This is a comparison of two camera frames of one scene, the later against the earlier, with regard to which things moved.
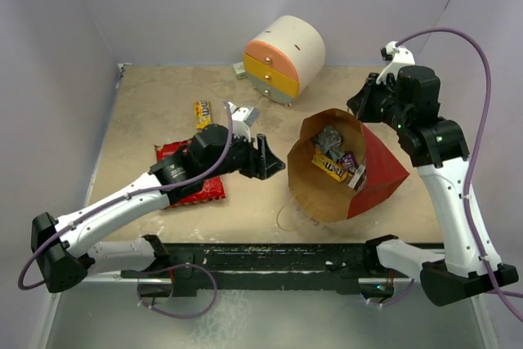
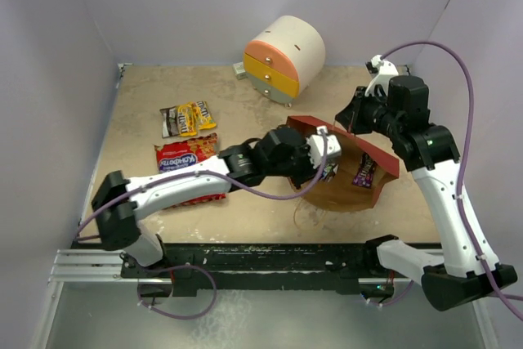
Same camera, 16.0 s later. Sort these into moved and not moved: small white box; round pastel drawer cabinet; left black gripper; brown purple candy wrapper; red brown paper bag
Moved: red brown paper bag; left black gripper; brown purple candy wrapper
Not moved: small white box; round pastel drawer cabinet
